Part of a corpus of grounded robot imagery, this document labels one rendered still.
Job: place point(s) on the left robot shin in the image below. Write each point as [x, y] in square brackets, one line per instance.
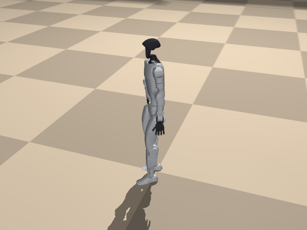
[151, 159]

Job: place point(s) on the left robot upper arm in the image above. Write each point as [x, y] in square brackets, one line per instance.
[158, 75]

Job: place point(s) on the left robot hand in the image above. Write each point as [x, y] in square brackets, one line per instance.
[159, 127]

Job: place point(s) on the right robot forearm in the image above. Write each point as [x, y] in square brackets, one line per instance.
[147, 95]

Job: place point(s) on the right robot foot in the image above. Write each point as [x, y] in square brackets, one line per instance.
[158, 167]

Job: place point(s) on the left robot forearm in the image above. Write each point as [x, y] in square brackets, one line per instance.
[160, 107]

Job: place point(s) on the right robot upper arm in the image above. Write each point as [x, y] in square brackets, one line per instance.
[144, 82]

